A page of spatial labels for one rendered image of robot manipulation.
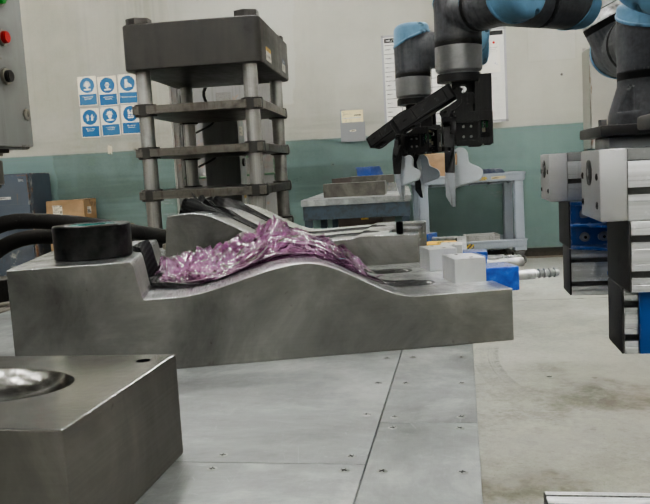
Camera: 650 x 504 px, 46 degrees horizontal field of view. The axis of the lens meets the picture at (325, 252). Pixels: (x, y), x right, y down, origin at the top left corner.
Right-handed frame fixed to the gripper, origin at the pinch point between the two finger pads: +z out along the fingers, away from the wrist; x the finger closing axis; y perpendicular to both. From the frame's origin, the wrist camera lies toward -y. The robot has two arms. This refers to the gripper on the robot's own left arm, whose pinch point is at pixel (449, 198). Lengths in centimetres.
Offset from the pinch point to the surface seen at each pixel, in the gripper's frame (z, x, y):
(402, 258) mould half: 7.1, -19.5, -6.6
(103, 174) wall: -3, 614, -362
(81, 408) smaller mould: 5, -91, -18
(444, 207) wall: 46, 638, -14
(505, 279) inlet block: 6.9, -41.1, 6.5
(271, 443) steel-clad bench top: 12, -78, -12
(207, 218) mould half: 0.4, -19.4, -35.3
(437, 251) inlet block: 4.6, -32.5, -1.2
